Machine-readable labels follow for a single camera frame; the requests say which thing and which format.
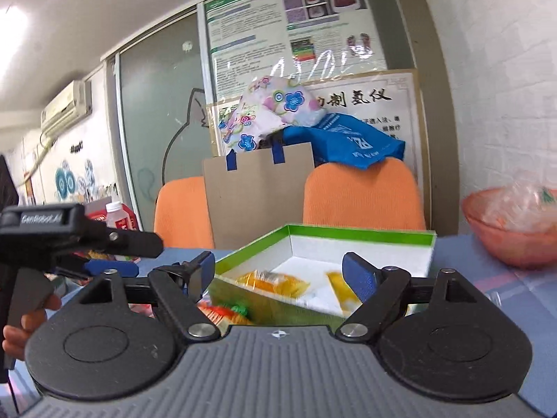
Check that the clear plastic bag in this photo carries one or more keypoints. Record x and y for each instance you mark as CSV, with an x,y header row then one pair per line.
x,y
526,204

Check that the grey glass board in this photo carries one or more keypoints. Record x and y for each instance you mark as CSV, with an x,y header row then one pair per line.
x,y
161,96

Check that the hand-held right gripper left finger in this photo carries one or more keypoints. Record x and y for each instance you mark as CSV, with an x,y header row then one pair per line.
x,y
208,270

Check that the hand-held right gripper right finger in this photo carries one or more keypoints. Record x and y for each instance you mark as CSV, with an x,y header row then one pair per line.
x,y
357,270

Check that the white air conditioner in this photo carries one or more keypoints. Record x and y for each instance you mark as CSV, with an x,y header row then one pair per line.
x,y
65,106

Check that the orange chair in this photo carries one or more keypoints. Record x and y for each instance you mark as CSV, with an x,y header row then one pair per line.
x,y
361,200
182,213

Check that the blue circle wall decal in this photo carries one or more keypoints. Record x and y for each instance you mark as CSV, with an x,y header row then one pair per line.
x,y
65,180

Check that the person's left hand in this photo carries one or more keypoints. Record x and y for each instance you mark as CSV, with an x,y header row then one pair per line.
x,y
15,342

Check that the green snack packet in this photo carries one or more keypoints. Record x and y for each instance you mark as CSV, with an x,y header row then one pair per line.
x,y
226,313

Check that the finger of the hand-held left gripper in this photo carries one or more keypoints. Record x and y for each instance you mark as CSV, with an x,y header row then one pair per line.
x,y
130,244
113,268

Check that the plastic bottle white cap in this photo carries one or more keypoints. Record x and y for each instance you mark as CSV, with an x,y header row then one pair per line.
x,y
116,215

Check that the floral cloth bag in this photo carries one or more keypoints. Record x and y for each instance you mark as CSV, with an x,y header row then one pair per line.
x,y
278,100

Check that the green bordered wall poster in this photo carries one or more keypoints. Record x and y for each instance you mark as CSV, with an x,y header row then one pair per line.
x,y
248,30

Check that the green cardboard box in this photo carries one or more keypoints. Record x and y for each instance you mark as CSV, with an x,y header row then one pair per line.
x,y
313,250

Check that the yellow snack packet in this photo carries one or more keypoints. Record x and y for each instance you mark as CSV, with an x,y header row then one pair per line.
x,y
341,289
274,283

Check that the pink plastic bowl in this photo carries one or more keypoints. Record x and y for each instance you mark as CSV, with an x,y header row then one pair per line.
x,y
513,244

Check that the blue plastic bag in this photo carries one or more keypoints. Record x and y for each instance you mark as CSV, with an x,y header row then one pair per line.
x,y
348,139

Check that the red carton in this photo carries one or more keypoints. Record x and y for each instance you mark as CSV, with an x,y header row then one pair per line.
x,y
132,222

